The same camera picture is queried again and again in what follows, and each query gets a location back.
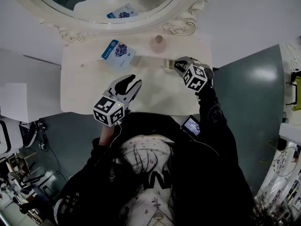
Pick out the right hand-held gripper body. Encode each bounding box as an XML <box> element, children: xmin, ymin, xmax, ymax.
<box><xmin>182</xmin><ymin>58</ymin><xmax>215</xmax><ymax>94</ymax></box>

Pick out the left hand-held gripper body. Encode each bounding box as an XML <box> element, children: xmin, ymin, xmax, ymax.
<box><xmin>93</xmin><ymin>88</ymin><xmax>130</xmax><ymax>128</ymax></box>

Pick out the blue and white packet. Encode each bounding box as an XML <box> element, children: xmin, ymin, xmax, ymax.
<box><xmin>101</xmin><ymin>39</ymin><xmax>138</xmax><ymax>73</ymax></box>

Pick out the person's left forearm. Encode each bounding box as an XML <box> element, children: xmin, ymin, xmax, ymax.
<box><xmin>92</xmin><ymin>123</ymin><xmax>123</xmax><ymax>156</ymax></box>

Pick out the person's right forearm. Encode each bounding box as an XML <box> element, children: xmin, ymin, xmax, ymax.
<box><xmin>196</xmin><ymin>85</ymin><xmax>236</xmax><ymax>152</ymax></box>

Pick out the white dressing table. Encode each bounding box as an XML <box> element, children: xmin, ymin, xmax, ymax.
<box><xmin>60</xmin><ymin>35</ymin><xmax>214</xmax><ymax>116</ymax></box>

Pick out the pink bottle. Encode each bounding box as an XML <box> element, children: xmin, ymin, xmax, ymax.
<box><xmin>150</xmin><ymin>34</ymin><xmax>168</xmax><ymax>54</ymax></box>

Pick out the small black screen device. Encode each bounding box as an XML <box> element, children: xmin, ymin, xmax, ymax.
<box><xmin>180</xmin><ymin>114</ymin><xmax>203</xmax><ymax>140</ymax></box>

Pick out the white ornate oval mirror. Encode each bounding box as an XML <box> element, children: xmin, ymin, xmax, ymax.
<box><xmin>9</xmin><ymin>0</ymin><xmax>212</xmax><ymax>46</ymax></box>

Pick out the green chair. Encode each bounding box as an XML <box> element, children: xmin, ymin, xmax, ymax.
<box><xmin>285</xmin><ymin>70</ymin><xmax>301</xmax><ymax>112</ymax></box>

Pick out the person's black jacket torso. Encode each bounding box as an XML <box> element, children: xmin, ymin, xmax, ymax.
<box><xmin>54</xmin><ymin>113</ymin><xmax>257</xmax><ymax>226</ymax></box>

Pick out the thin white cable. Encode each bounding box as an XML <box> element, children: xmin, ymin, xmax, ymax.
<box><xmin>107</xmin><ymin>122</ymin><xmax>123</xmax><ymax>151</ymax></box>

